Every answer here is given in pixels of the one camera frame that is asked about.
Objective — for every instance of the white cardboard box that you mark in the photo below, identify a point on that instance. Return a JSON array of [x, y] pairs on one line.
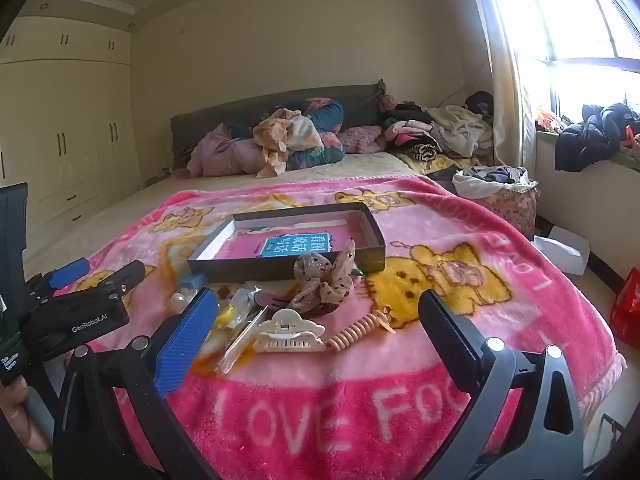
[[562, 250]]

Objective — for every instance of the beige dotted scrunchie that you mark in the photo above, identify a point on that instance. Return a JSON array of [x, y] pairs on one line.
[[320, 285]]

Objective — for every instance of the bright window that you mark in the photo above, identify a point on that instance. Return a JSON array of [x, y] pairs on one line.
[[575, 20]]

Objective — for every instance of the orange and black cloth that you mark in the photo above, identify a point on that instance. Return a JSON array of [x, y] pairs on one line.
[[632, 142]]

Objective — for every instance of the white hair claw clip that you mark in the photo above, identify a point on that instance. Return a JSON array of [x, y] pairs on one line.
[[285, 337]]

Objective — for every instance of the pile of pillows and bedding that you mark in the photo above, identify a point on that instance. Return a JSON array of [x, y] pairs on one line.
[[225, 110]]

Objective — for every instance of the cream built-in wardrobe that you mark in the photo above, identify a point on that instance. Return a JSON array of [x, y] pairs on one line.
[[75, 125]]

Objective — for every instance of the dark blue floral quilt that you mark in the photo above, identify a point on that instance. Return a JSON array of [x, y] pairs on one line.
[[327, 115]]

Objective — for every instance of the red bag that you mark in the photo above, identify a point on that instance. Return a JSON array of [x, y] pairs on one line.
[[627, 310]]

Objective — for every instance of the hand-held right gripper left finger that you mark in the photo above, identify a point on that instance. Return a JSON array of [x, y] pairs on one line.
[[185, 345]]

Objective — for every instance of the person's left hand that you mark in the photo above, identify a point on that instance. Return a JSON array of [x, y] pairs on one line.
[[17, 412]]

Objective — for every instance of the pearl hair clip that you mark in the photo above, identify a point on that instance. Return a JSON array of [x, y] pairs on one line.
[[179, 300]]

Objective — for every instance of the pink pillow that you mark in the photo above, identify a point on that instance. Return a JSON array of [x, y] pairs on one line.
[[362, 139]]

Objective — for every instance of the floral laundry basket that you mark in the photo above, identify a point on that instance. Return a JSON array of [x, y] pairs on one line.
[[505, 205]]

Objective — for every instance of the dark jacket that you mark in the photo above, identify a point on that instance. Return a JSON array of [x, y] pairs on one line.
[[590, 140]]

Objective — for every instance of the cream curtain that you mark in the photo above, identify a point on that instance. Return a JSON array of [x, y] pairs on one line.
[[500, 70]]

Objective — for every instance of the pile of mixed clothes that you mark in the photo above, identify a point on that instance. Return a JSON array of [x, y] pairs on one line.
[[450, 130]]

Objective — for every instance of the shallow dark cardboard box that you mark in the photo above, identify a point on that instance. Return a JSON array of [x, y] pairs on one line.
[[240, 269]]

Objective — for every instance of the bed with beige sheet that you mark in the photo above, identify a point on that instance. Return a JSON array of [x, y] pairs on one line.
[[360, 165]]

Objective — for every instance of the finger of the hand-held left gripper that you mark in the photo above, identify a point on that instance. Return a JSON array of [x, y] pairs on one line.
[[72, 270], [115, 280]]

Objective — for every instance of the purple hair clip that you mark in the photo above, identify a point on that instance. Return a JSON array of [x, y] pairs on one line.
[[272, 302]]

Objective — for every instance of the blue patterned small packet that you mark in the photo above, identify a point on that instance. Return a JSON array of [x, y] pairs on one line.
[[192, 280]]

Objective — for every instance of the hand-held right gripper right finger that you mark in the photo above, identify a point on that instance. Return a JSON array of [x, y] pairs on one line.
[[450, 345]]

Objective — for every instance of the beige patterned cloth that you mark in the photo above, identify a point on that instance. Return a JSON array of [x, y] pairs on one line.
[[285, 135]]

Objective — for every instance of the pink cartoon printed blanket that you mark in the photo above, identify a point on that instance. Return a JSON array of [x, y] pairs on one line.
[[350, 390]]

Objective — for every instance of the pink quilt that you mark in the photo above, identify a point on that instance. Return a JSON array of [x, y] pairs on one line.
[[225, 152]]

